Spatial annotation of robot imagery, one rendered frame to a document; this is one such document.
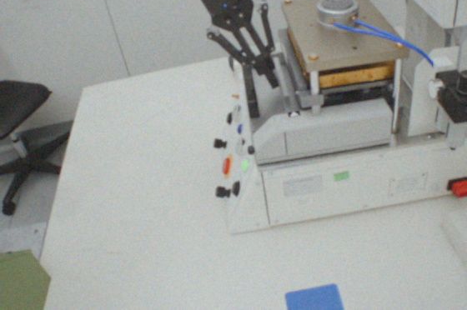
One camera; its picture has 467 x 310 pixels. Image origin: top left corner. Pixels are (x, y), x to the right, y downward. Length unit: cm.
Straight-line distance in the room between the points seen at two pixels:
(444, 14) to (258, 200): 47
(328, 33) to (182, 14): 163
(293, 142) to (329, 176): 11
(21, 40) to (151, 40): 71
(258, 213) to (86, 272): 39
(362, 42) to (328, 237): 39
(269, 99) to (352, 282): 39
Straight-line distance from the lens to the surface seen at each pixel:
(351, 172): 85
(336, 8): 82
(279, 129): 76
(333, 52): 75
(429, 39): 89
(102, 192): 113
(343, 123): 78
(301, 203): 88
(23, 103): 229
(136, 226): 101
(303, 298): 83
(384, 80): 83
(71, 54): 252
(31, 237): 112
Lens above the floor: 148
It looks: 39 degrees down
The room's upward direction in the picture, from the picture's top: 11 degrees counter-clockwise
